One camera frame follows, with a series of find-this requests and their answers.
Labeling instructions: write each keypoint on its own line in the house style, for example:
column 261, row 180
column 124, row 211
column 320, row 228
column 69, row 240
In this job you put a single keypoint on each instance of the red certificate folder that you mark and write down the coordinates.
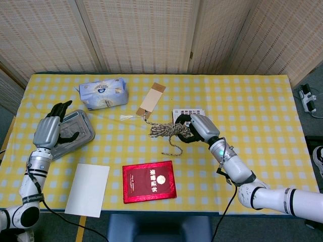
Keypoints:
column 149, row 181

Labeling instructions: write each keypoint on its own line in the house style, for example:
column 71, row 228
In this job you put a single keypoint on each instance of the dark blue seat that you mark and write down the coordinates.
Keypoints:
column 159, row 228

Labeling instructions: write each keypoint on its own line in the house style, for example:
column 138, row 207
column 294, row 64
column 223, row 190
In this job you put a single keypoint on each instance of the kraft paper bookmark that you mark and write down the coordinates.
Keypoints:
column 151, row 100

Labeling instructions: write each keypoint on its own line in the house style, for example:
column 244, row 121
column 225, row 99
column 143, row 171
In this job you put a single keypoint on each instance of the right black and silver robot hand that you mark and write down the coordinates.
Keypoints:
column 205, row 127

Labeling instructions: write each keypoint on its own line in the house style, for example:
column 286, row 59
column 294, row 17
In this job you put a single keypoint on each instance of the white paper sheet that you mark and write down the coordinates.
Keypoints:
column 87, row 190

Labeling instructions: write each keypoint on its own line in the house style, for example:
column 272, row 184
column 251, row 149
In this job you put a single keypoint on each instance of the woven bamboo folding screen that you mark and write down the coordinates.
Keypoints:
column 138, row 35

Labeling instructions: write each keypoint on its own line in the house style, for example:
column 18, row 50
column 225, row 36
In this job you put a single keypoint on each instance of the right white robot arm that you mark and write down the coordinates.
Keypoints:
column 237, row 169

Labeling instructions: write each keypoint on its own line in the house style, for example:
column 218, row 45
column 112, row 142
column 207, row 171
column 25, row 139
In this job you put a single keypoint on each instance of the rectangular stainless steel tray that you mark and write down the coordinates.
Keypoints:
column 80, row 121

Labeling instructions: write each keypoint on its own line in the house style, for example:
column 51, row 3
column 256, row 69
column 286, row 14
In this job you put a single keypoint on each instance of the yellow white checkered tablecloth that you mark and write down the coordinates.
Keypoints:
column 252, row 113

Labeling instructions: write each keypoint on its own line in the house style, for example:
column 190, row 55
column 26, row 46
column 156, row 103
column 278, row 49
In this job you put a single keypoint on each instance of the yellow floor tape strip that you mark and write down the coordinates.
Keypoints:
column 80, row 230

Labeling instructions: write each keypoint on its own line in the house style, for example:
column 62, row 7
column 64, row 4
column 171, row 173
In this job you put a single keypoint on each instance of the white power strip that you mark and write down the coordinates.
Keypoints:
column 308, row 100

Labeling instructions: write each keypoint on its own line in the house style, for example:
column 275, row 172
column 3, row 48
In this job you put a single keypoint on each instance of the white tassel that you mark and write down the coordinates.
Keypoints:
column 127, row 117

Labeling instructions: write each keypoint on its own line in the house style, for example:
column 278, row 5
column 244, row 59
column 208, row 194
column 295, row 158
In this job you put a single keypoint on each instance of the small box with colourful print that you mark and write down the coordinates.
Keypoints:
column 186, row 111

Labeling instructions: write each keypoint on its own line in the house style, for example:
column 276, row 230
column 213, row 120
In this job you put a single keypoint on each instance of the black and white shoe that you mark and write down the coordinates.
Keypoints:
column 319, row 158

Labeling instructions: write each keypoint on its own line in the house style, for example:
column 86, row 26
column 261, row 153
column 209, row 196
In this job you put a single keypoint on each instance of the blue tissue pack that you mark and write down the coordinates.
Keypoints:
column 103, row 94

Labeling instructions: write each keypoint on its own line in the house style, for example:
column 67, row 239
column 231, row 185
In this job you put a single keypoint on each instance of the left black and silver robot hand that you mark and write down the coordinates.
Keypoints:
column 46, row 133

